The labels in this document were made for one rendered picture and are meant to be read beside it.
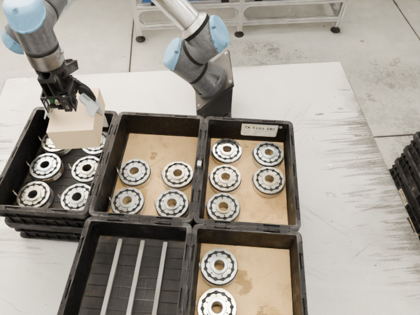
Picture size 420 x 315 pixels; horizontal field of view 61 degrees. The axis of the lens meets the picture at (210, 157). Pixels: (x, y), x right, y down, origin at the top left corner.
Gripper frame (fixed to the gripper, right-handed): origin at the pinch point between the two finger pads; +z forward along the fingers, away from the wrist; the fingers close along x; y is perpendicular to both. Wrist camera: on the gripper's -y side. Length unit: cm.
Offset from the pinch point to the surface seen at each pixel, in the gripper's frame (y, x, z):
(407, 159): -27, 143, 76
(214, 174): 7.7, 38.5, 23.8
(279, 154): 2, 61, 24
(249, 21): -183, 84, 97
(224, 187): 13.2, 41.3, 23.6
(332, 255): 33, 76, 39
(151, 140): -10.1, 17.2, 26.7
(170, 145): -7.3, 24.2, 26.7
